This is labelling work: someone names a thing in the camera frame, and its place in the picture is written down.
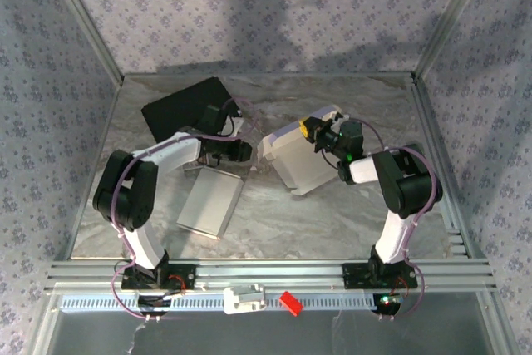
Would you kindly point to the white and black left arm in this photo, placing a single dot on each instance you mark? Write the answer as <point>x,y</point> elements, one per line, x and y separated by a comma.
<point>174,151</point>

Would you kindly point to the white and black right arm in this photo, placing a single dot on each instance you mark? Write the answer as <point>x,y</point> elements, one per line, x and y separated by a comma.
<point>411,188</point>

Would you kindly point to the colourful printed card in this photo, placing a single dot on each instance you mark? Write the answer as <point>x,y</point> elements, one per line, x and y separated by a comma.
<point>195,166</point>

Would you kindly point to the black hard carrying case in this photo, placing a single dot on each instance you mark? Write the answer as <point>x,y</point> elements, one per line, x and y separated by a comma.
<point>178,109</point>

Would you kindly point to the red plastic block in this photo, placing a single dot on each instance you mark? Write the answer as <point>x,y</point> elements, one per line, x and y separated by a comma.
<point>291,303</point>

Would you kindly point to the black left controller board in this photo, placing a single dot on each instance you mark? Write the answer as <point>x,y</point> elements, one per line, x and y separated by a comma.
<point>151,301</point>

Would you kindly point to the black controller board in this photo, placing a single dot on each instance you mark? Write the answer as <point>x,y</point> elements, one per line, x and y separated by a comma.
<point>386,307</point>
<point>151,301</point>

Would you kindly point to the black right controller board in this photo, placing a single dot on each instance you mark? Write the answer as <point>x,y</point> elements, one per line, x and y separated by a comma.
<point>386,307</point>

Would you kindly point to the grey metal floor panel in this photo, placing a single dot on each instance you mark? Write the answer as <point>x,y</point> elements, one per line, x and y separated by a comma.
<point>266,334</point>

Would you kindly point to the aluminium back rail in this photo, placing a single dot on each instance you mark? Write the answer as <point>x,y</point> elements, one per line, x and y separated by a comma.
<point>249,75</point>

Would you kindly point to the aluminium side rail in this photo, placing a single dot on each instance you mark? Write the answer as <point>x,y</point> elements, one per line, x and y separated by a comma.
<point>428,122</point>
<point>106,122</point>

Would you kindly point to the aluminium mounting rail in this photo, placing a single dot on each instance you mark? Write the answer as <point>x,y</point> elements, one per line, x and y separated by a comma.
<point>270,274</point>

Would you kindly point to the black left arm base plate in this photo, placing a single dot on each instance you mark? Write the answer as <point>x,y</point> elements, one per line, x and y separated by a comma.
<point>185,278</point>

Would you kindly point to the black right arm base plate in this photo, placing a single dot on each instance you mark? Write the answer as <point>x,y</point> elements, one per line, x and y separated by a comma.
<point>353,276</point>

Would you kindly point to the white plastic bracket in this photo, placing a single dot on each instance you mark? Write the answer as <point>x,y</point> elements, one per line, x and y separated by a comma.
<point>239,303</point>

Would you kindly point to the aluminium corner post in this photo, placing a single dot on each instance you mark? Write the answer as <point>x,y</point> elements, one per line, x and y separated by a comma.
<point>85,18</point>
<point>453,18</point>

